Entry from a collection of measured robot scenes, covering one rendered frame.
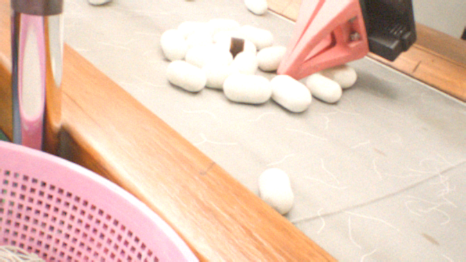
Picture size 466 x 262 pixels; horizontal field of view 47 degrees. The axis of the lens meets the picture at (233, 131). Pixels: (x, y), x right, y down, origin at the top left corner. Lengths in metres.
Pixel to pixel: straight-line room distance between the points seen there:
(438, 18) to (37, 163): 2.54
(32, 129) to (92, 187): 0.05
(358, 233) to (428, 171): 0.10
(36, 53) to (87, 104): 0.07
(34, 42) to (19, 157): 0.05
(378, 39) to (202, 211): 0.26
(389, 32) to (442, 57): 0.12
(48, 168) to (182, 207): 0.06
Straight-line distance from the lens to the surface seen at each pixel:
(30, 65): 0.26
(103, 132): 0.29
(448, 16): 2.70
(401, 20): 0.45
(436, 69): 0.55
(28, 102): 0.27
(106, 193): 0.24
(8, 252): 0.27
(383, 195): 0.34
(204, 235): 0.23
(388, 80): 0.53
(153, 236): 0.22
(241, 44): 0.47
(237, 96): 0.40
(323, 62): 0.44
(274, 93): 0.41
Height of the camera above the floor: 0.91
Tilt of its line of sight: 28 degrees down
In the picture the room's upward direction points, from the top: 11 degrees clockwise
